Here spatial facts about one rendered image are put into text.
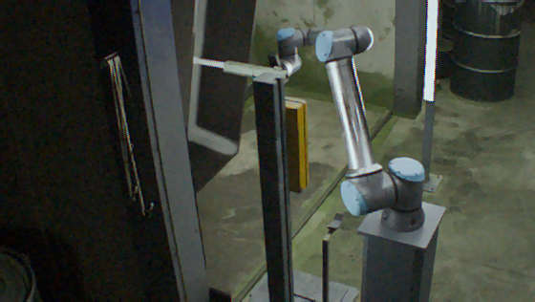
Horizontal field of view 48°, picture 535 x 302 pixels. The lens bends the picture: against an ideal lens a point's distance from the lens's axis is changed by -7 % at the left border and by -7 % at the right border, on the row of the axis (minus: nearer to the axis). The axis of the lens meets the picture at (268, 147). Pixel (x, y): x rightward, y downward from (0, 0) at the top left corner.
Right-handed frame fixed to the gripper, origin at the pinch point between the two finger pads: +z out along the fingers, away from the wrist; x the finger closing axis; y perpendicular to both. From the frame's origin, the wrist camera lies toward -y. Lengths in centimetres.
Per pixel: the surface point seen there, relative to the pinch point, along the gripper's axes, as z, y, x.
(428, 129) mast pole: -118, 56, -58
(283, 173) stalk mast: 104, -16, -58
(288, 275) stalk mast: 100, 20, -59
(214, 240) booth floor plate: -20, 108, 35
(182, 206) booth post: 81, 20, -11
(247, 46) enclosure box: -37.7, -1.7, 25.8
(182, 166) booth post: 80, 5, -10
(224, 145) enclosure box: -45, 61, 43
